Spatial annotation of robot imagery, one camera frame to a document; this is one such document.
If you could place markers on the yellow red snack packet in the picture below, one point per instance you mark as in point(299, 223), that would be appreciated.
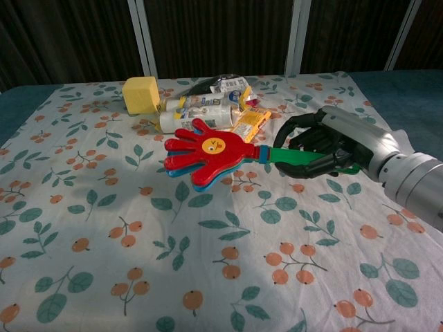
point(251, 121)

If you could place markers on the red green hand clapper toy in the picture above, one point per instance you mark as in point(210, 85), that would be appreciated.
point(207, 152)

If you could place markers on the white bottle yellow cap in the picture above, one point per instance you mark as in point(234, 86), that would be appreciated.
point(197, 117)

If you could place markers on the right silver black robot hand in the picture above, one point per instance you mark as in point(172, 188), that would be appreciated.
point(356, 131)

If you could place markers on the small white printed sachet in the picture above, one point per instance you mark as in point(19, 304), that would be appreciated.
point(230, 84)

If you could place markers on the floral tablecloth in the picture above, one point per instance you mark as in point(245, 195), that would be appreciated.
point(138, 242)

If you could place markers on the yellow sponge cube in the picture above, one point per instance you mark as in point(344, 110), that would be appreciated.
point(140, 95)

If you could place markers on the dark slatted blind panel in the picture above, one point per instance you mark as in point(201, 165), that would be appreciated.
point(65, 38)
point(221, 36)
point(349, 34)
point(425, 38)

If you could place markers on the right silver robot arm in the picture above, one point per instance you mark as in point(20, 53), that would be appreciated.
point(418, 183)

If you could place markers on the black plastic packet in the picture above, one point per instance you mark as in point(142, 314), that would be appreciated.
point(200, 86)

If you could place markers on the white bottle blue label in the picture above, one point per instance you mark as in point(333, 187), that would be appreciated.
point(200, 101)

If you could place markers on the white double frame post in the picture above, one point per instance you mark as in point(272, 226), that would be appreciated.
point(143, 38)

